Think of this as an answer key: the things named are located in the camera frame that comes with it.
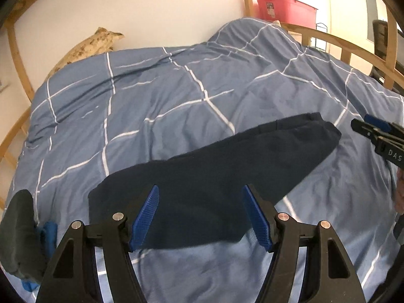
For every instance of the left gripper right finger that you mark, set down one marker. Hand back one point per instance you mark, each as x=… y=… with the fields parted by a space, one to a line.
x=261 y=214

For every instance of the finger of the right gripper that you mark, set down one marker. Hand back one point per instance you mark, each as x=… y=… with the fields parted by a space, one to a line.
x=365 y=129
x=375 y=122

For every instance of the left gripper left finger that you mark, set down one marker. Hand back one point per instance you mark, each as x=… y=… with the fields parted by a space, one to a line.
x=141 y=215

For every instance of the navy blue pants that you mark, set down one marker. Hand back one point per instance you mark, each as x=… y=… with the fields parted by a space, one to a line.
x=201 y=191

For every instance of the person's right hand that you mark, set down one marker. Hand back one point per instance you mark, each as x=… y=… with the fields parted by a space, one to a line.
x=399 y=193

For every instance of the bright blue folded garment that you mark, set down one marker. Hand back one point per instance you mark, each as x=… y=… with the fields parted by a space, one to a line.
x=48 y=240

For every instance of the dark grey folded garment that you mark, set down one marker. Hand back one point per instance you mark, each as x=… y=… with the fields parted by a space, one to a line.
x=21 y=251

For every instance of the red plastic storage box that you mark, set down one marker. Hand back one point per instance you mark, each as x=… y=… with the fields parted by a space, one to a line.
x=288 y=11

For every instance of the beige patterned pillow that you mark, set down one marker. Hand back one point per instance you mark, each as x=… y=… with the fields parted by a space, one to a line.
x=102 y=41

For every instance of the wooden bunk bed frame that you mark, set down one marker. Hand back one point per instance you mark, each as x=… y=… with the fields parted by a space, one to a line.
x=37 y=33

